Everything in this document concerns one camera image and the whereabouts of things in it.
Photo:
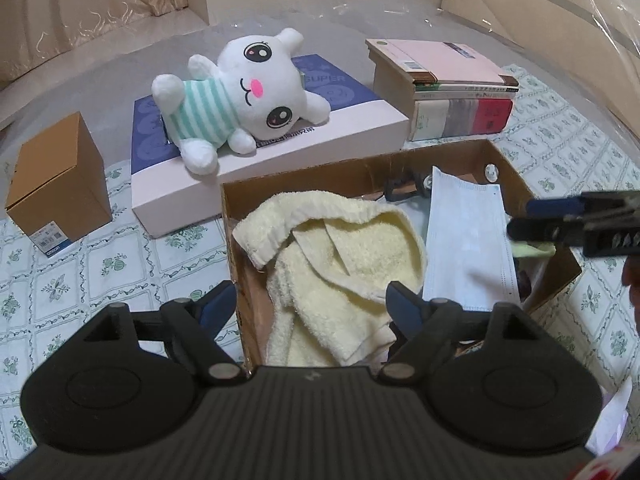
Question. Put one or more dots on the blue and white flat box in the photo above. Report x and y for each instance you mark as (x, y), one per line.
(175, 200)

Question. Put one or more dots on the plastic wrapped wooden headboard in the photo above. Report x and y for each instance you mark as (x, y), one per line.
(550, 10)

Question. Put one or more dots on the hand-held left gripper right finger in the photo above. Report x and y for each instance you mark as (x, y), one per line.
(402, 312)

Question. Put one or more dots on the cardboard tray box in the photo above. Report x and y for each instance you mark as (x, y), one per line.
(310, 175)

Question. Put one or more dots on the red white printed cloth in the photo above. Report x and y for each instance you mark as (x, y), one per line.
(615, 465)

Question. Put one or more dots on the small brown cardboard box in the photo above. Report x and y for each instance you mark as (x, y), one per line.
(55, 185)

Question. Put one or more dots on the thin white spine book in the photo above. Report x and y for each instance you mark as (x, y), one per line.
(465, 92)

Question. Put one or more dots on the white plush toy striped shirt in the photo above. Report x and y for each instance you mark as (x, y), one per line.
(260, 90)

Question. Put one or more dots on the light green cloth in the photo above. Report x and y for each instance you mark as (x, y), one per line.
(535, 250)

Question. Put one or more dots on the green floral tablecloth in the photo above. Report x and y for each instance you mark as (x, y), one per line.
(50, 310)

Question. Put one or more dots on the plastic covered mattress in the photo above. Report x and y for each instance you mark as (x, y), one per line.
(350, 25)

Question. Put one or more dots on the beige curtain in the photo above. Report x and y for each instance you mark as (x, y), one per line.
(75, 10)

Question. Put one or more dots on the cream towel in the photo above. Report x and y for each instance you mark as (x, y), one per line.
(325, 270)

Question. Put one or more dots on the purple tissue pack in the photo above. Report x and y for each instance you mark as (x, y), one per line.
(607, 420)

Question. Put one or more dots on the white face mask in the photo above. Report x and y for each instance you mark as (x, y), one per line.
(465, 240)

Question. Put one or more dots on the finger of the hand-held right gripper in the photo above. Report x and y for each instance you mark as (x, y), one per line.
(545, 230)
(555, 206)

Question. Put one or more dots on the thick red spine book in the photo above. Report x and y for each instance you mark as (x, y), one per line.
(490, 115)

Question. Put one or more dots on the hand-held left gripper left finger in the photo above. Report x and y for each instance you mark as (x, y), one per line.
(217, 310)

